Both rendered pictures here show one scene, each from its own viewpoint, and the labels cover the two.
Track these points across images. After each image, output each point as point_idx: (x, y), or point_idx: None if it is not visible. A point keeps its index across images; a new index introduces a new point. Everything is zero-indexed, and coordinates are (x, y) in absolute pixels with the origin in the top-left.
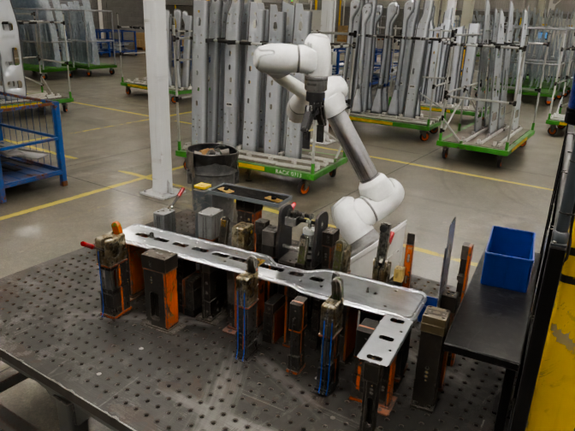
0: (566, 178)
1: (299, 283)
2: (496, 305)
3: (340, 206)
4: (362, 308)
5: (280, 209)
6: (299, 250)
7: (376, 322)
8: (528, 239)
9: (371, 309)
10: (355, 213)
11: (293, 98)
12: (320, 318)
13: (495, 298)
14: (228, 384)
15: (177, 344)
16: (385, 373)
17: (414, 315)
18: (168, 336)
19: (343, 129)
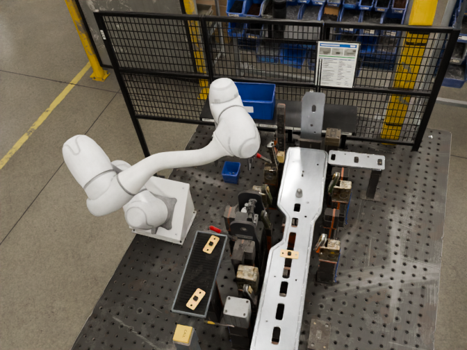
0: (340, 22)
1: (310, 216)
2: (299, 112)
3: (149, 213)
4: (325, 176)
5: (251, 224)
6: (267, 221)
7: (334, 169)
8: None
9: (324, 171)
10: (153, 203)
11: (140, 182)
12: (349, 195)
13: (290, 113)
14: (363, 277)
15: (336, 333)
16: None
17: (320, 150)
18: (329, 346)
19: (113, 168)
